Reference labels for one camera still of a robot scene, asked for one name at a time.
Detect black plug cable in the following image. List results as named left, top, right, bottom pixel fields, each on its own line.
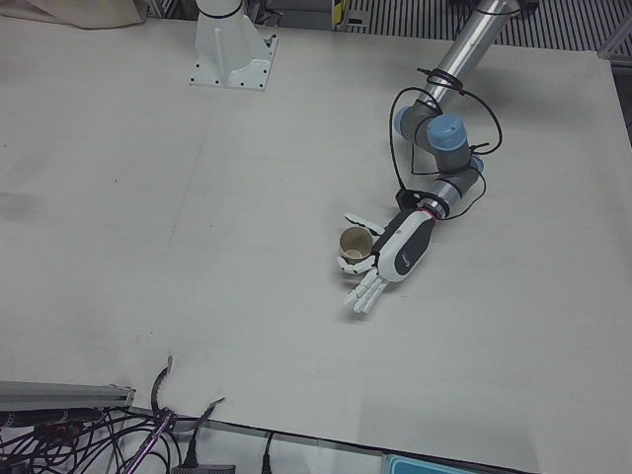
left=260, top=431, right=276, bottom=474

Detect white pedestal mount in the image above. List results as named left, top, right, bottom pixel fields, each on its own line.
left=189, top=0, right=278, bottom=94

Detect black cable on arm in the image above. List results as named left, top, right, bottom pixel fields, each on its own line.
left=387, top=67, right=504, bottom=221

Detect aluminium profile post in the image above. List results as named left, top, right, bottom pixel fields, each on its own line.
left=0, top=379, right=137, bottom=412

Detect beige paper cup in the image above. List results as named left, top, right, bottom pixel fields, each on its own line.
left=338, top=226, right=375, bottom=264

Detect black cable tangle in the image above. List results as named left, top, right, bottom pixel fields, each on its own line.
left=0, top=408, right=174, bottom=474

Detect light blue plastic bin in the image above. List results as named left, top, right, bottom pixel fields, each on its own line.
left=382, top=452, right=540, bottom=474

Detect grey power strip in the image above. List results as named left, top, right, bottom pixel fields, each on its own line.
left=170, top=462, right=238, bottom=474

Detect beige cloth bag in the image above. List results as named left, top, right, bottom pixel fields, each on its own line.
left=0, top=0, right=149, bottom=31

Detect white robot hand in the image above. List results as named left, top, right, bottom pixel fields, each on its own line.
left=334, top=209, right=440, bottom=316

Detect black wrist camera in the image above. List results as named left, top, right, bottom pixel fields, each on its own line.
left=394, top=187, right=422, bottom=211

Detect aluminium frame rail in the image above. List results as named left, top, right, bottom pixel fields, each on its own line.
left=598, top=22, right=632, bottom=64

